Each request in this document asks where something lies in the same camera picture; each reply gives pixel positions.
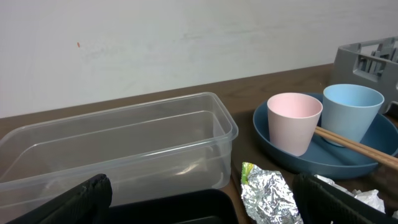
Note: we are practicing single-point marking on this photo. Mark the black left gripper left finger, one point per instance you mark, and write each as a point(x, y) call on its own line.
point(87, 202)

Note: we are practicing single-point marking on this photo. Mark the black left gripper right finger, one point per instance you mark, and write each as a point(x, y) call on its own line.
point(320, 203)

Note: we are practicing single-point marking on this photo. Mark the foil snack wrapper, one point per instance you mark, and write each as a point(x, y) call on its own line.
point(266, 196)

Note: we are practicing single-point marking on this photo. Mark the white tissue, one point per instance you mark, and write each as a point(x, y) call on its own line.
point(367, 204)

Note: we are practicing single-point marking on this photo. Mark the grey dishwasher rack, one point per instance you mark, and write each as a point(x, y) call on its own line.
point(372, 64)

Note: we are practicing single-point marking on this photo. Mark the dark blue plate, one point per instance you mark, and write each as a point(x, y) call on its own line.
point(325, 159)

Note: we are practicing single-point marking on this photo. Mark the wooden chopstick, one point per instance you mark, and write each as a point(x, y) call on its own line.
point(357, 144)
point(360, 151)

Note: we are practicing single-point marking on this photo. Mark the pink cup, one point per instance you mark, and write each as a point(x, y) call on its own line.
point(292, 119)

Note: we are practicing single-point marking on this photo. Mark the light blue cup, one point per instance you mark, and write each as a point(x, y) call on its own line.
point(349, 110)

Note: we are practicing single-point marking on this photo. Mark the black plastic tray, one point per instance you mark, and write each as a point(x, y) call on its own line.
point(205, 206)

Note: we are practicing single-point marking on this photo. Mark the clear plastic bin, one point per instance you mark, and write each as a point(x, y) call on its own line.
point(150, 150)

